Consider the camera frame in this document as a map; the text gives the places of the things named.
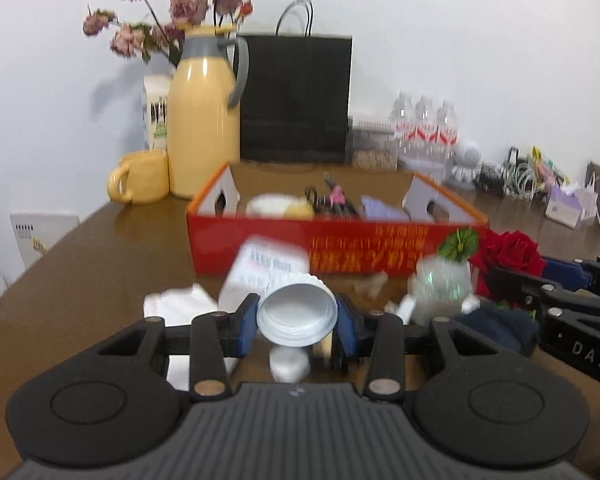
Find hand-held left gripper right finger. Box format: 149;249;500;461
332;294;501;403

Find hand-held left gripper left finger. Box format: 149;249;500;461
97;294;261;402

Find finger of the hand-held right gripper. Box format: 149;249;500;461
490;267;600;333
541;255;600;301

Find white plastic lid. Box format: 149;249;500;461
256;272;339;347

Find red artificial rose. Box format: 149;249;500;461
467;230;545;301

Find white tissue pack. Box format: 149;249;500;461
217;235;311;311

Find red cardboard box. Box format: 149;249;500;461
186;161;491;277

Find clear plastic bag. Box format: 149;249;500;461
397;255;481;326

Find white and yellow plush toy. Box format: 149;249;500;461
245;194;315;220

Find purple woven pouch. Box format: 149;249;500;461
360;195;411;222

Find black braided cable pink tie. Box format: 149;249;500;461
304;172;361;220

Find small white cap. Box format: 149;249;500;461
269;346;311;382

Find navy zip case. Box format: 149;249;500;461
452;302;541;358

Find small purple box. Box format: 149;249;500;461
545;184;583;228

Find small white bag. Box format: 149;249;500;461
577;172;599;221

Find green yellow snack packets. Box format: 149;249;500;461
527;146;568;193

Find white robot toy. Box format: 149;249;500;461
445;141;482;191

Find clear seed container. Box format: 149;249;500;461
349;115;398;171

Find yellow mug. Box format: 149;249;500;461
106;150;171;205

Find yellow thermos jug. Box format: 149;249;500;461
167;25;250;200

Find white booklet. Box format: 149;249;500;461
10;212;80;268

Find black paper bag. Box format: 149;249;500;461
237;0;353;164

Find white milk carton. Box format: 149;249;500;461
142;74;176;153

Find dried pink flower bouquet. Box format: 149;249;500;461
82;0;256;66

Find white cable bundle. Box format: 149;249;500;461
502;160;537;196

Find black cable tangle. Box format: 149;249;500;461
480;147;523;193

